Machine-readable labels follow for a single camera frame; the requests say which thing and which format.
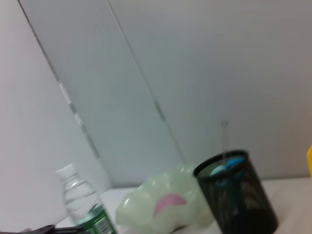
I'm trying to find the yellow plastic bin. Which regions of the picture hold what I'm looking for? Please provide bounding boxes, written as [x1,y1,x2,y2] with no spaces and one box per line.
[306,144,312,176]

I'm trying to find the clear water bottle green label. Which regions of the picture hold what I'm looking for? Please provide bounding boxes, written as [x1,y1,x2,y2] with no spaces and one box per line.
[55,163,118,234]

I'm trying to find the pink peach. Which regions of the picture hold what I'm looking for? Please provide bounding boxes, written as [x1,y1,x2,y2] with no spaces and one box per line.
[153,193,188,217]

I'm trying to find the clear plastic ruler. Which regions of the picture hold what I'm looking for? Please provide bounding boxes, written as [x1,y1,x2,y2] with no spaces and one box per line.
[220,120,231,157]

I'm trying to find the black mesh pen cup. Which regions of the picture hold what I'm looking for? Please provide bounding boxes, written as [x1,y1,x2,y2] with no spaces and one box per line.
[193,149,279,234]

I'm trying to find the pale green glass fruit plate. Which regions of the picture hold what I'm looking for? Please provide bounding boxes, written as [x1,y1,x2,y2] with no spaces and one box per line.
[114,164,215,233]

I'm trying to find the blue teal scissors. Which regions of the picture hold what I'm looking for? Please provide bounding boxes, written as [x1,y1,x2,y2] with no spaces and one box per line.
[209,156,247,190]

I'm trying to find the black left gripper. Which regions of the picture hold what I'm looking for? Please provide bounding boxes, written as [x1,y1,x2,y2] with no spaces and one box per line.
[0,224,84,234]

